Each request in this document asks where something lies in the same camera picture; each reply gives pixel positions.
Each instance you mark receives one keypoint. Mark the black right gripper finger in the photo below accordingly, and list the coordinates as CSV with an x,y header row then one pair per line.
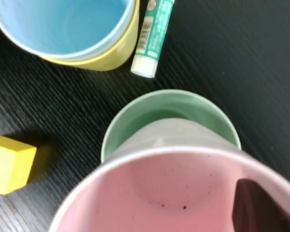
x,y
261,210

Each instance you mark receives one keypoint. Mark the pink plastic cup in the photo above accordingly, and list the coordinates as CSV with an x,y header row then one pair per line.
x,y
159,188

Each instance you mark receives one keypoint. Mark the green plastic cup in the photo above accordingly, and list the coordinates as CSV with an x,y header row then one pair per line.
x,y
164,106

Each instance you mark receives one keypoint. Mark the light blue plastic cup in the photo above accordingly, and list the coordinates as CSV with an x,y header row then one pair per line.
x,y
62,24

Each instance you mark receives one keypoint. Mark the green white glue stick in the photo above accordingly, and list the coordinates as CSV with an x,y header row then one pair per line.
x,y
152,36

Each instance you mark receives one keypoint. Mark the yellow plastic cup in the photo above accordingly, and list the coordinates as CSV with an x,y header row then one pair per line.
x,y
116,55

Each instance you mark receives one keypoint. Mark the yellow wooden cube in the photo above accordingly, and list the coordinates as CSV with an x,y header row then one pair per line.
x,y
9,164

